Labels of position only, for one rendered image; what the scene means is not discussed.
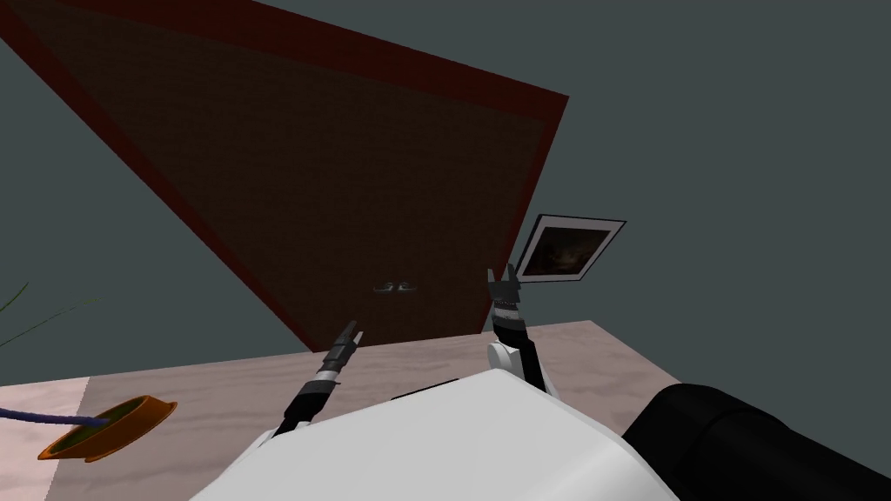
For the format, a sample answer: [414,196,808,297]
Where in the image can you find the dark brown door leaf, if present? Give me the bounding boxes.
[5,0,546,350]

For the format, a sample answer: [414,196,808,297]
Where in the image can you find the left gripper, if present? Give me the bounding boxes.
[320,319,365,377]

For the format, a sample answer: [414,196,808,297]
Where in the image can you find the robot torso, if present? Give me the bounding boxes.
[187,368,681,501]

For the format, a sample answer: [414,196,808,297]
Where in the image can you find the white framed dark picture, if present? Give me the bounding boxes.
[512,213,627,285]

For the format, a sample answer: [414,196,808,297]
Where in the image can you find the orange pot with plant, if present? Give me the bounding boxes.
[0,280,179,464]

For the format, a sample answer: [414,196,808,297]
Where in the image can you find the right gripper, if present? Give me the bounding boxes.
[486,262,524,307]

